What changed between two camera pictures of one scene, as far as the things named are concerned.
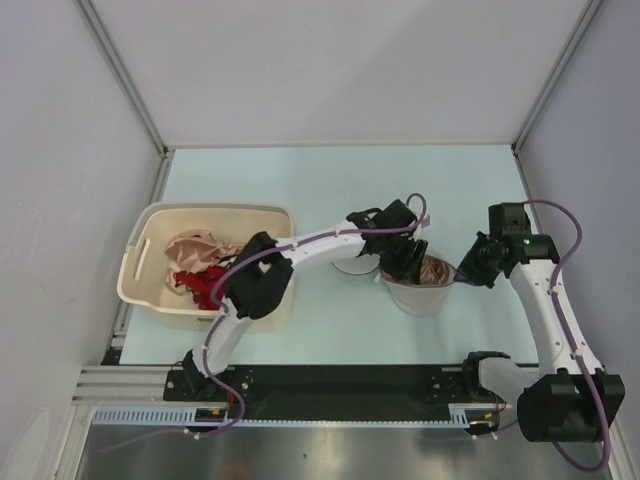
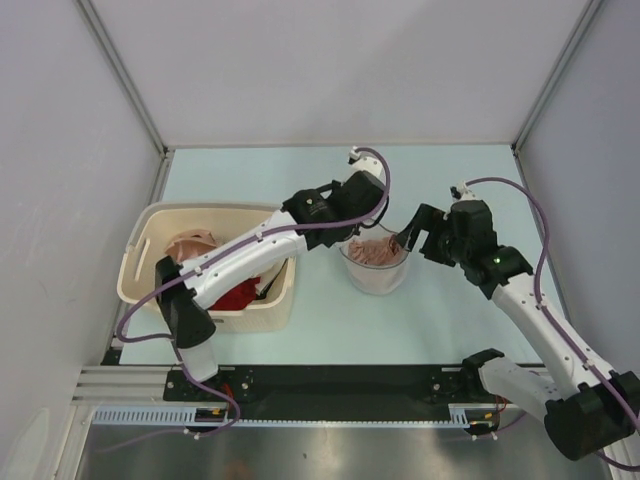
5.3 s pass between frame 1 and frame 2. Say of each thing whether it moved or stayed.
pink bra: moved
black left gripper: moved
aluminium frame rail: stayed
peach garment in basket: stayed
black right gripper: moved
